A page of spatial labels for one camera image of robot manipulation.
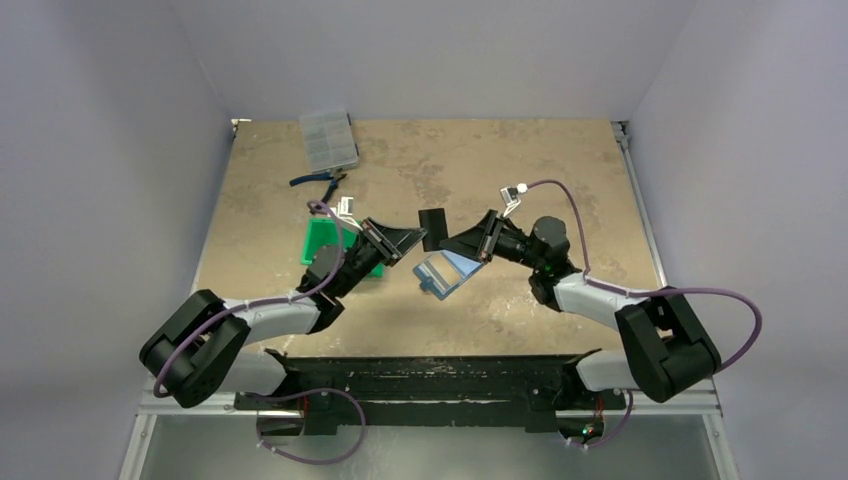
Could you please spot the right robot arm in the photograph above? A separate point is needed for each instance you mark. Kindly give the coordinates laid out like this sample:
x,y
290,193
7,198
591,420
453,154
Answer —
x,y
665,348

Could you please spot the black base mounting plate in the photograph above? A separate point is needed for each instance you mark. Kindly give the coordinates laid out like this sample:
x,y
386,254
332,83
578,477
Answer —
x,y
539,393

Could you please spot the green plastic bin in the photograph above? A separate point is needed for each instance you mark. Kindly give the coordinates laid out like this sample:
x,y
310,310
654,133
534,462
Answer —
x,y
321,232

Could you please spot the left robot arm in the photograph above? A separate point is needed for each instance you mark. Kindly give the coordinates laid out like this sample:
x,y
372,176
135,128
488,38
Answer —
x,y
191,354

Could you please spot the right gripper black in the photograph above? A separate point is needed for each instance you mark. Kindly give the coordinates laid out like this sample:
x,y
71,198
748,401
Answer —
x,y
491,235

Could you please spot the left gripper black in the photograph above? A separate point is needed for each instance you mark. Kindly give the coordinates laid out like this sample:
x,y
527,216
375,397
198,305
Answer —
x,y
394,240

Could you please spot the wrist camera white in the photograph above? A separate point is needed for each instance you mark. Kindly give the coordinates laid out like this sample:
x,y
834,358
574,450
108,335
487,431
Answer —
x,y
343,210
512,198

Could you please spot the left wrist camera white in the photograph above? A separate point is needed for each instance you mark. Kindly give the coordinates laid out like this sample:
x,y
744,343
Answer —
x,y
343,210

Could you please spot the clear plastic organizer box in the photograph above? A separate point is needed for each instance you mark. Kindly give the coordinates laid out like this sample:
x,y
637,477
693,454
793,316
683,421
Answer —
x,y
329,141

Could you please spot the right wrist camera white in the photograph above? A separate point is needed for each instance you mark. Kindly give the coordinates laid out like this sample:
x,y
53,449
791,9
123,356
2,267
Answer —
x,y
512,198

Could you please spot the black credit card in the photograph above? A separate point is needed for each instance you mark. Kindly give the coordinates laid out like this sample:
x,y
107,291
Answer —
x,y
434,222

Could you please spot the blue card holder wallet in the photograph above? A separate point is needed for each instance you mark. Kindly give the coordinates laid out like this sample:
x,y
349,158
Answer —
x,y
443,272

